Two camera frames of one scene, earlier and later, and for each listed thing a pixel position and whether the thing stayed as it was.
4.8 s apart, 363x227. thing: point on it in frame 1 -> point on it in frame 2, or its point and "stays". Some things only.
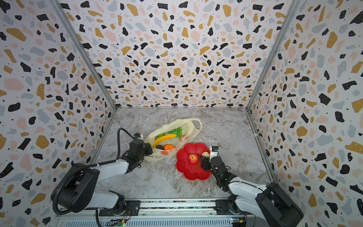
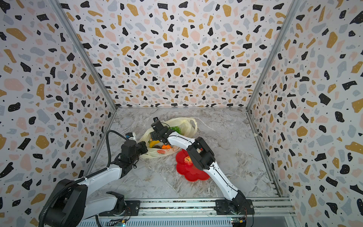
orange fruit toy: x=167 y=146 stays
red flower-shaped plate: x=189 y=163 stays
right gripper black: x=205 y=162 -> x=153 y=135
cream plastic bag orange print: x=169 y=138 stays
